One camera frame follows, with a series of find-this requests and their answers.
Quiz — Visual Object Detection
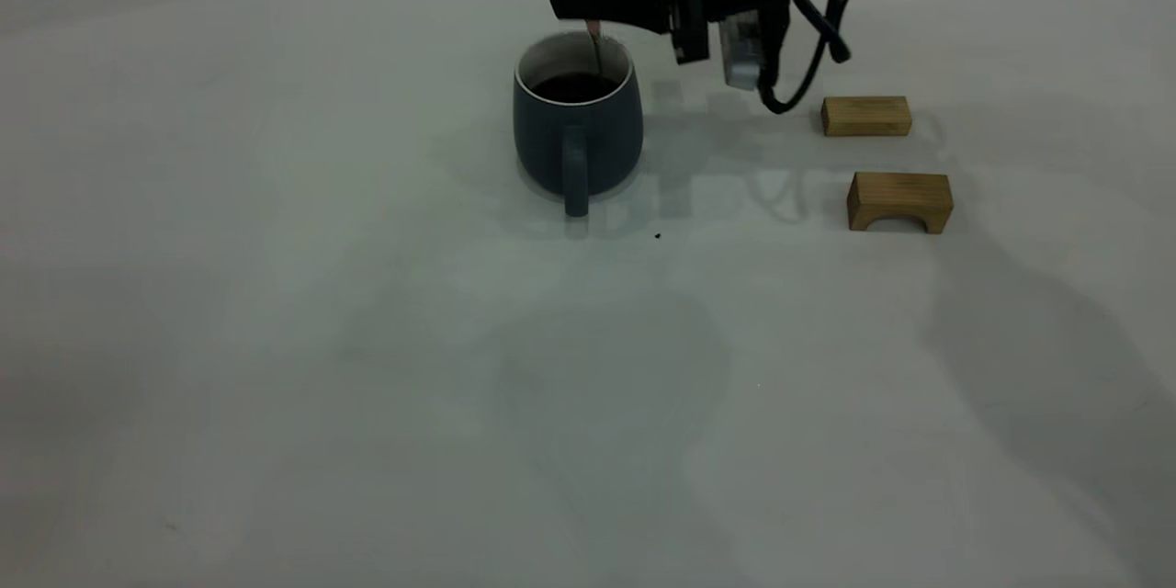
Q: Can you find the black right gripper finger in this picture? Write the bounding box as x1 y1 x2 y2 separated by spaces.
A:
548 0 683 37

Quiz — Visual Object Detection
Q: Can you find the arched wooden block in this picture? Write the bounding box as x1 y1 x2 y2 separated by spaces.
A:
846 171 954 235

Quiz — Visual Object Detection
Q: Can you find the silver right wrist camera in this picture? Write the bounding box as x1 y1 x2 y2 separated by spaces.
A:
719 12 765 91

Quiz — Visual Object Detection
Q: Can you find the black coffee liquid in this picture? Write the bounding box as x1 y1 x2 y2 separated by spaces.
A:
531 73 619 105

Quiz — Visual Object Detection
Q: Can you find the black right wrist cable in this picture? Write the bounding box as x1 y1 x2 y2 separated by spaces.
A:
758 0 872 116

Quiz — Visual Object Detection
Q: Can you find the dark grey ceramic mug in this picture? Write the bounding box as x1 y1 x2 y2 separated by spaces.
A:
513 32 644 219

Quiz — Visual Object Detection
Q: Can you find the flat rectangular wooden block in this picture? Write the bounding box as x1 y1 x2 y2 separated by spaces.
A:
820 96 913 138

